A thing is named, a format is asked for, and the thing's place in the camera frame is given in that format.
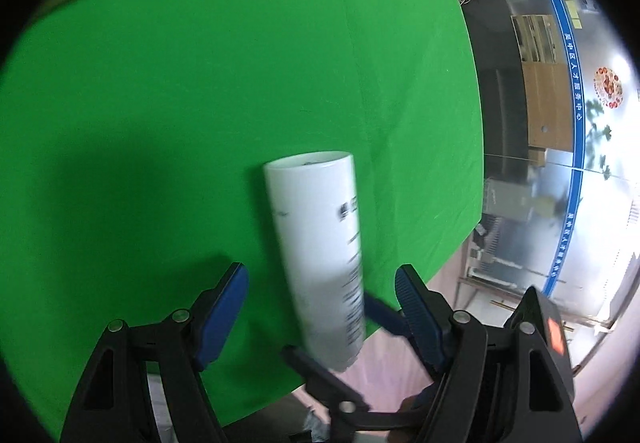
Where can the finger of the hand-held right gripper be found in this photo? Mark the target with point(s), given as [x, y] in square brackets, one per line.
[320, 378]
[385, 315]

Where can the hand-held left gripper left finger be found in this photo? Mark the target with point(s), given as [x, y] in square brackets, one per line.
[225, 318]

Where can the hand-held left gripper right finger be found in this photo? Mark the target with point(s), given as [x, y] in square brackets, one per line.
[420, 323]

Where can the white printed bottle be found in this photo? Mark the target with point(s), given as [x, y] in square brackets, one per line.
[320, 243]

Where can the glass partition with blue stripe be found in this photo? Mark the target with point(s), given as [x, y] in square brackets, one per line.
[540, 223]

